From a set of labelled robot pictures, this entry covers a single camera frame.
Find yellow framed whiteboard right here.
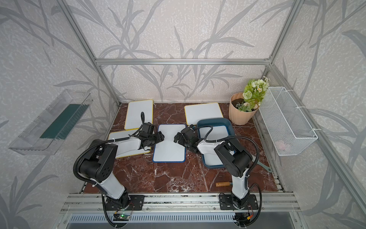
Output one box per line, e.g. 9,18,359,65
185,103,223,126

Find beige flower pot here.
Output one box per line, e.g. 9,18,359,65
229,93,257,126

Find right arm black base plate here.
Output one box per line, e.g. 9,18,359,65
219,193,260,210

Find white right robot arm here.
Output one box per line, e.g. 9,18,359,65
173,125,260,203

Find right circuit board with wires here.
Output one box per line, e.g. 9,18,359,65
233,213,253,227

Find green white artificial flowers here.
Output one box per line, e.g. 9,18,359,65
234,77,270,112

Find green circuit board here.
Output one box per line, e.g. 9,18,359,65
113,213,131,221

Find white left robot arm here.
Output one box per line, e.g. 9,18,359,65
73,122,165,205

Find pink object in basket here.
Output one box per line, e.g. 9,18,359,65
275,140,291,152

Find white wire mesh basket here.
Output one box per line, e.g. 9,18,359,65
259,87,318,156

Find yellow framed whiteboard near left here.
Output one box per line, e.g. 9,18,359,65
108,129,151,158

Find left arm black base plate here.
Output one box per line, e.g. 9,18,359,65
105,194,145,211

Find blue framed whiteboard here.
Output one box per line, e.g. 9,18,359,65
199,126,228,169
153,124,186,163

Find yellow framed whiteboard far left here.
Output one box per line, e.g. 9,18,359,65
124,100,153,130

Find clear plastic wall shelf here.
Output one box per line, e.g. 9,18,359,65
9,89,93,156

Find dark teal storage tray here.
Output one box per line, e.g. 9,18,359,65
196,117,238,169

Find yellow framed whiteboard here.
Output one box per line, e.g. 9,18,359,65
124,100,153,130
185,103,223,126
108,129,151,158

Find aluminium front rail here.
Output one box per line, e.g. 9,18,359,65
60,192,301,213

